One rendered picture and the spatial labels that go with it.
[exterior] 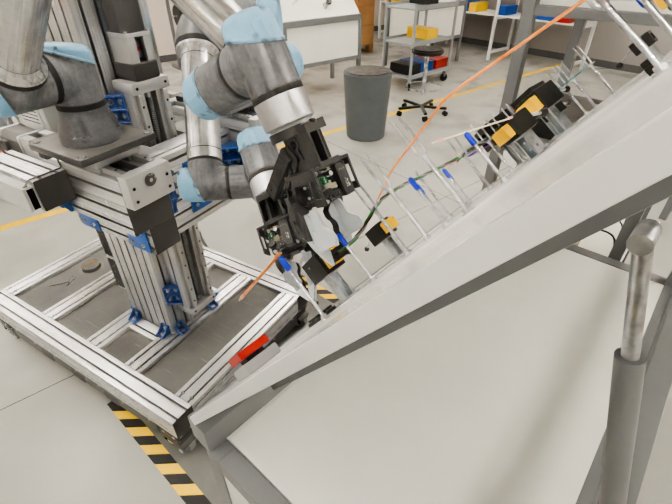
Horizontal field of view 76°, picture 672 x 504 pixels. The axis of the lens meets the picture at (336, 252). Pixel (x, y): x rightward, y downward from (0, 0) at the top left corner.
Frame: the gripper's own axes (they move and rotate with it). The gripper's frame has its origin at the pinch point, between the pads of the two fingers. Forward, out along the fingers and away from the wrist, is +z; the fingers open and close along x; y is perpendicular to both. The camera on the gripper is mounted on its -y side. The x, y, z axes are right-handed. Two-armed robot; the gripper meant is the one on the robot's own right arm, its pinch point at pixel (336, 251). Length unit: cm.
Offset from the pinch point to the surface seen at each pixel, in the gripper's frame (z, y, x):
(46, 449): 51, -147, -57
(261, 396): 25.2, -24.8, -13.4
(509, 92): -6, -16, 98
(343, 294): 7.2, -1.1, -1.2
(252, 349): 4.9, -0.2, -19.3
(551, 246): -3.8, 38.0, -8.8
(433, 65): -36, -312, 499
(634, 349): 5.9, 41.4, -7.4
